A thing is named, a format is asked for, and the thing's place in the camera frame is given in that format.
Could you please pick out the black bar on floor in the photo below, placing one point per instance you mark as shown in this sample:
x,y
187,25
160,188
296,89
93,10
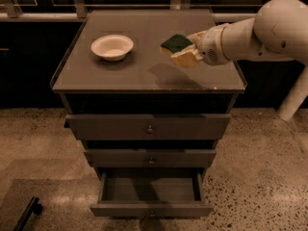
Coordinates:
x,y
33,208

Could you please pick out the grey middle drawer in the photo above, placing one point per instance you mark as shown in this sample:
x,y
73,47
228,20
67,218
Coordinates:
x,y
150,157

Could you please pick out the grey top drawer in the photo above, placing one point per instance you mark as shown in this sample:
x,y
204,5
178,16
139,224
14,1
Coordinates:
x,y
148,127

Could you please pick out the metal window rail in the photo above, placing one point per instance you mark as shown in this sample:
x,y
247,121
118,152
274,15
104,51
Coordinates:
x,y
41,15

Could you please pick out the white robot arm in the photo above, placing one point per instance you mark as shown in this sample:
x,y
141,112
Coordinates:
x,y
278,32

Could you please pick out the grey open bottom drawer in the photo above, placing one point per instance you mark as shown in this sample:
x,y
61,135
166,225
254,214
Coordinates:
x,y
151,192

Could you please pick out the grey drawer cabinet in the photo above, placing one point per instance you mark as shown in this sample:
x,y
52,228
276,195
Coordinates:
x,y
145,82

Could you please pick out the green yellow sponge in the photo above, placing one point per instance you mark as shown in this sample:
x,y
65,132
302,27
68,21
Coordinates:
x,y
175,44

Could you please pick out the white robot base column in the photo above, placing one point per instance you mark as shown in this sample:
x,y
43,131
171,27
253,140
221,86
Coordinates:
x,y
295,97

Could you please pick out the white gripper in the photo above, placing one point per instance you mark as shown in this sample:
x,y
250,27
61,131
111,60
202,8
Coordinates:
x,y
210,46

